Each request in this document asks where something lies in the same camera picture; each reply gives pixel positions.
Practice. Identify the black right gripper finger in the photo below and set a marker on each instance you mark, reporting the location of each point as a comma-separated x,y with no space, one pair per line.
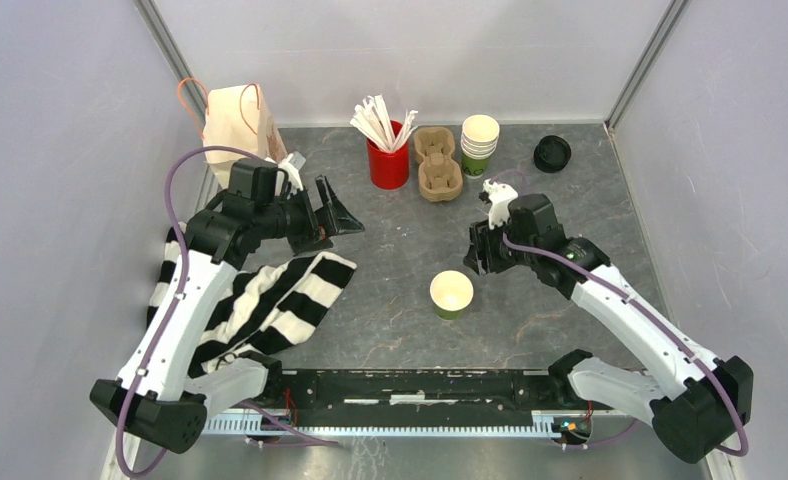
481,266
471,259

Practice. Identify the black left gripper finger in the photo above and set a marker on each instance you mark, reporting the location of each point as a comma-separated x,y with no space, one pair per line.
333,216
304,245

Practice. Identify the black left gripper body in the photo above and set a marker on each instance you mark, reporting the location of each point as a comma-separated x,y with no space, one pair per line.
300,217

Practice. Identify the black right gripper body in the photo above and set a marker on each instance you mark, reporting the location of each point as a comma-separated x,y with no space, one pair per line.
503,255

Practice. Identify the green paper coffee cup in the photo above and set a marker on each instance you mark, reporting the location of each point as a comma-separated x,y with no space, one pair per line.
451,293

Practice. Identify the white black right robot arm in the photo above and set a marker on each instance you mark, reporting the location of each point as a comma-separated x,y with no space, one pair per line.
694,401

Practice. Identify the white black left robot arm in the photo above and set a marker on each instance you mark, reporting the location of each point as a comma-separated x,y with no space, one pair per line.
242,228

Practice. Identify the red straw holder cup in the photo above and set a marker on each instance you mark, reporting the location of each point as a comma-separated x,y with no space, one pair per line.
388,171

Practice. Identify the black white striped cloth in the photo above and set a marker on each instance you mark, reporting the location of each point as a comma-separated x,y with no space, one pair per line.
269,310

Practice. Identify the brown pulp cup carrier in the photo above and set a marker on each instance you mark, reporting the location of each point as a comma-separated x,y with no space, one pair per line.
440,177

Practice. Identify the white wrapped straws bundle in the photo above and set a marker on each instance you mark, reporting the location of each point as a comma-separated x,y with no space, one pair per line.
372,119

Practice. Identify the stack of black lids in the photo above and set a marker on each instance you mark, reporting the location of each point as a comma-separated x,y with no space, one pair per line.
552,154

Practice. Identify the stack of paper cups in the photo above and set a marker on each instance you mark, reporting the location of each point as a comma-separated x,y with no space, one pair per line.
479,138

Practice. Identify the beige paper gift bag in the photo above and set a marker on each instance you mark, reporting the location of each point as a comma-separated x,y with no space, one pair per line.
237,117

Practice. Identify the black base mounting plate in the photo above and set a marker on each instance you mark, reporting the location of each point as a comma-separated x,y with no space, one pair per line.
418,397

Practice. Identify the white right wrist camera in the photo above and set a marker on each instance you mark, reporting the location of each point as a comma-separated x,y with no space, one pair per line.
498,196

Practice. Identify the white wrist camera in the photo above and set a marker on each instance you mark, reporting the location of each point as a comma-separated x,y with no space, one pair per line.
498,196
289,181

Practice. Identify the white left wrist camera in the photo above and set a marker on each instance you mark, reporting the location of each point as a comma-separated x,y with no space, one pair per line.
289,181

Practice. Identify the white slotted cable duct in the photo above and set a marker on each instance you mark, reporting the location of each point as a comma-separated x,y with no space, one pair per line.
239,422

